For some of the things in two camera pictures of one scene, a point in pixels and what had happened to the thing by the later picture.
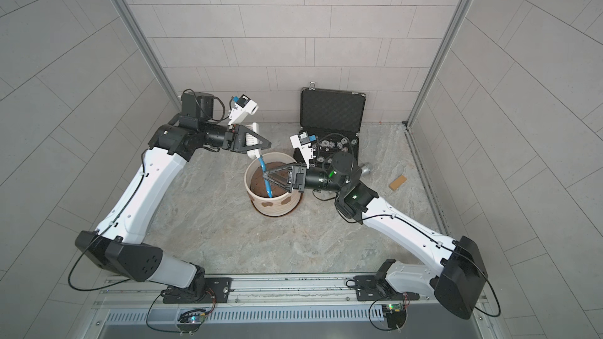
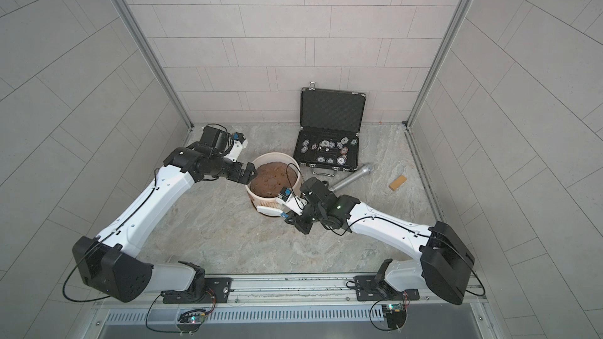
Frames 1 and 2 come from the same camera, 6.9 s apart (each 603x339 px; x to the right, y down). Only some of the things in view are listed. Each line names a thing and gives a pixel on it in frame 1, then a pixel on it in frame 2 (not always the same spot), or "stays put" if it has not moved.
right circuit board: x=396 y=315 stays put
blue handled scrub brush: x=254 y=154 to x=272 y=209
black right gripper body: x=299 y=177 to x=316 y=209
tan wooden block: x=397 y=182 stays put
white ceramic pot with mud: x=283 y=202 stays put
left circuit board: x=189 y=321 stays put
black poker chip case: x=336 y=118 stays put
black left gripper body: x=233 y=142 to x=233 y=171
